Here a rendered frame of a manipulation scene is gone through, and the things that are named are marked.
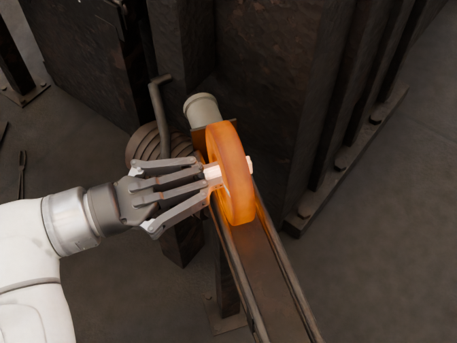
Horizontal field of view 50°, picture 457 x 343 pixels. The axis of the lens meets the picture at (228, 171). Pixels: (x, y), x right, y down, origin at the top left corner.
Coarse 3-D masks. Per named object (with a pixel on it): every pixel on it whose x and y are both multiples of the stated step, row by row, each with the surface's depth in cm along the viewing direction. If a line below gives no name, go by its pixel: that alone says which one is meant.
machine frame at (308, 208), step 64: (256, 0) 83; (320, 0) 74; (384, 0) 98; (64, 64) 156; (256, 64) 95; (320, 64) 89; (384, 64) 124; (256, 128) 111; (320, 128) 116; (320, 192) 144
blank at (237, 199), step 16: (208, 128) 70; (224, 128) 68; (208, 144) 75; (224, 144) 66; (240, 144) 66; (224, 160) 65; (240, 160) 66; (224, 176) 67; (240, 176) 65; (224, 192) 74; (240, 192) 66; (224, 208) 75; (240, 208) 67; (240, 224) 71
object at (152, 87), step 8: (152, 80) 95; (160, 80) 95; (168, 80) 96; (152, 88) 95; (152, 96) 95; (160, 96) 96; (152, 104) 95; (160, 104) 95; (160, 112) 94; (160, 120) 94; (160, 128) 94; (168, 128) 94; (160, 136) 94; (168, 136) 93; (160, 144) 93; (168, 144) 93; (160, 152) 92; (168, 152) 92; (160, 176) 90
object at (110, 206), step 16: (128, 176) 72; (96, 192) 68; (112, 192) 68; (128, 192) 71; (144, 192) 71; (96, 208) 67; (112, 208) 67; (128, 208) 69; (144, 208) 69; (96, 224) 67; (112, 224) 68; (128, 224) 68
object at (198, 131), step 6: (228, 120) 76; (234, 120) 76; (204, 126) 76; (234, 126) 77; (192, 132) 75; (198, 132) 76; (204, 132) 76; (192, 138) 76; (198, 138) 77; (204, 138) 77; (192, 144) 77; (198, 144) 78; (204, 144) 78; (204, 150) 79; (204, 156) 80
